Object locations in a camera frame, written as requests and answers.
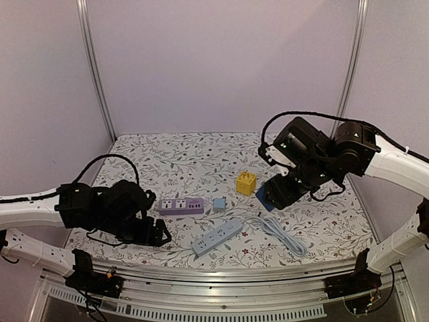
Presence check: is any grey-blue power strip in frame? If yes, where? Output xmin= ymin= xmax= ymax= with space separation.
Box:
xmin=191 ymin=219 xmax=243 ymax=257

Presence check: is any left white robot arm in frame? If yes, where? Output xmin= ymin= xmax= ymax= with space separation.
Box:
xmin=1 ymin=178 xmax=171 ymax=291

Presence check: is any left aluminium frame post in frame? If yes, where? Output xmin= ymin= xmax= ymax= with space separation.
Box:
xmin=76 ymin=0 xmax=117 ymax=143

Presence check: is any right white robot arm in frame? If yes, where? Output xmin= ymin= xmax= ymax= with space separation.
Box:
xmin=258 ymin=111 xmax=428 ymax=292

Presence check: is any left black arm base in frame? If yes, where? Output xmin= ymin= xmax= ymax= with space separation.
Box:
xmin=65 ymin=271 xmax=124 ymax=299

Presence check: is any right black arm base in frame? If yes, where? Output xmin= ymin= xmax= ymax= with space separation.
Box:
xmin=323 ymin=269 xmax=381 ymax=299

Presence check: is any yellow cube plug adapter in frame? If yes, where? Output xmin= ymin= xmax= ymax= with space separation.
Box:
xmin=236 ymin=171 xmax=257 ymax=196

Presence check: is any small light blue adapter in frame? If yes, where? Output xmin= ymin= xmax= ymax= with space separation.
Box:
xmin=212 ymin=198 xmax=226 ymax=213

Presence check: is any blue cube plug adapter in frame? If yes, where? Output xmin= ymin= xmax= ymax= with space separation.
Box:
xmin=256 ymin=182 xmax=281 ymax=212

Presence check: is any grey power strip cable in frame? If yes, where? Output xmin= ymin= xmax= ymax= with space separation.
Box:
xmin=243 ymin=216 xmax=308 ymax=258

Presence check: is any aluminium frame post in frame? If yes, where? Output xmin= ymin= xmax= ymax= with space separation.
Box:
xmin=76 ymin=0 xmax=117 ymax=143
xmin=335 ymin=0 xmax=369 ymax=118

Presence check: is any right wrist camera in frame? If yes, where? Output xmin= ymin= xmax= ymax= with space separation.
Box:
xmin=258 ymin=143 xmax=296 ymax=176

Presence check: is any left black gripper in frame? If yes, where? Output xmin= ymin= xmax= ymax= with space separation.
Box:
xmin=97 ymin=215 xmax=172 ymax=248

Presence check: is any floral patterned table mat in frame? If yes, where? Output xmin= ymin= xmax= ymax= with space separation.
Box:
xmin=66 ymin=133 xmax=376 ymax=270

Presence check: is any purple power strip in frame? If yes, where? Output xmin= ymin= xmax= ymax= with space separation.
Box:
xmin=158 ymin=198 xmax=204 ymax=215

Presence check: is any right aluminium frame post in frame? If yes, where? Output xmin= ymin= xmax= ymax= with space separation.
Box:
xmin=335 ymin=0 xmax=369 ymax=118

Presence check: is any aluminium front rail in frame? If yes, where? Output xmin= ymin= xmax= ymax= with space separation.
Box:
xmin=31 ymin=260 xmax=419 ymax=321

